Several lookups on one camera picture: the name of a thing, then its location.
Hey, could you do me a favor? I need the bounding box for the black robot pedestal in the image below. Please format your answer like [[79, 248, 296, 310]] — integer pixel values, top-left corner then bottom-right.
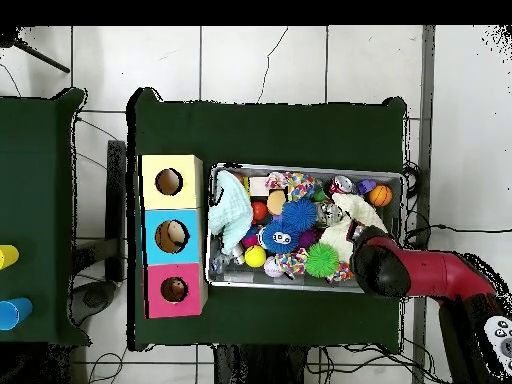
[[213, 344, 307, 384]]

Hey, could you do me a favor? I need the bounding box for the yellow cylinder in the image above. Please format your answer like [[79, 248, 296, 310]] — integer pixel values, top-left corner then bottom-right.
[[0, 244, 20, 270]]

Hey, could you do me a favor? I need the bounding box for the silver wire mesh bin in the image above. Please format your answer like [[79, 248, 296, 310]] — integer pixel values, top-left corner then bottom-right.
[[206, 162, 405, 294]]

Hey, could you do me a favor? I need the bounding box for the green spiky rubber ball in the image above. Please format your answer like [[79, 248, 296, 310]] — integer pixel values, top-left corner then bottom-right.
[[305, 242, 340, 279]]

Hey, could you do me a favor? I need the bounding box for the dark green table cloth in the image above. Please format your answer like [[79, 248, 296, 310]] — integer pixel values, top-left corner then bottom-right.
[[126, 87, 408, 353], [0, 87, 91, 347]]

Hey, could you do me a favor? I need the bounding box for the wooden box with three holes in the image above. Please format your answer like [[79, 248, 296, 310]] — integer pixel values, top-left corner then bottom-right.
[[137, 154, 209, 320]]

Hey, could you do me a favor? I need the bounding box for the black tripod leg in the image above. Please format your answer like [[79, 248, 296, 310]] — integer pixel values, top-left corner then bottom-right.
[[0, 26, 71, 74]]

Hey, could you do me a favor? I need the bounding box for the red soda can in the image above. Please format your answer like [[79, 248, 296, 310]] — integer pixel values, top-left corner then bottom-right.
[[329, 175, 355, 196]]

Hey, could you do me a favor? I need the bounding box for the red rubber ball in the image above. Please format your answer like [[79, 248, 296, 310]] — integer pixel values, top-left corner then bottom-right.
[[250, 200, 269, 223]]

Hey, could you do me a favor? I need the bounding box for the black metal stand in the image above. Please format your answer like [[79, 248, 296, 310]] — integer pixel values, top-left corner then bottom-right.
[[71, 139, 127, 283]]

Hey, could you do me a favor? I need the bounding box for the orange toy basketball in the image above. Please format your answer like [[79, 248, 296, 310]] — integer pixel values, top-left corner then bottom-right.
[[368, 184, 393, 208]]

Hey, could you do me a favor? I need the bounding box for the colourful patterned cloth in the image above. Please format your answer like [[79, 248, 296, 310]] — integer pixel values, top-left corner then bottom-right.
[[264, 171, 316, 202]]

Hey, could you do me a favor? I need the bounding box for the black power cable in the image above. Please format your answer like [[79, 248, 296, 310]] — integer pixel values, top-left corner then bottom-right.
[[403, 223, 512, 247]]

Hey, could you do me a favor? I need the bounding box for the cream quilted cloth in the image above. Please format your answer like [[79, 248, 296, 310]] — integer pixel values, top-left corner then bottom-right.
[[319, 192, 389, 263]]

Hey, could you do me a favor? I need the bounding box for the light blue quilted cloth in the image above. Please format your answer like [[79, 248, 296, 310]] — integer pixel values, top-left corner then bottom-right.
[[207, 170, 254, 256]]

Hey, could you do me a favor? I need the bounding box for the blue cylinder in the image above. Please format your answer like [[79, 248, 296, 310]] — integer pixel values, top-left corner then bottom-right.
[[0, 297, 34, 332]]

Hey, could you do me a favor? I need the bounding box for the blue spiky ball with eyes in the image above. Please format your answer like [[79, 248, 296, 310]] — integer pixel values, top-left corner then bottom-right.
[[261, 219, 301, 255]]

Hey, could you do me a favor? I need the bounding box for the blue spiky rubber ball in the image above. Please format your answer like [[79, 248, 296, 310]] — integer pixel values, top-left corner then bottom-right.
[[281, 197, 318, 232]]

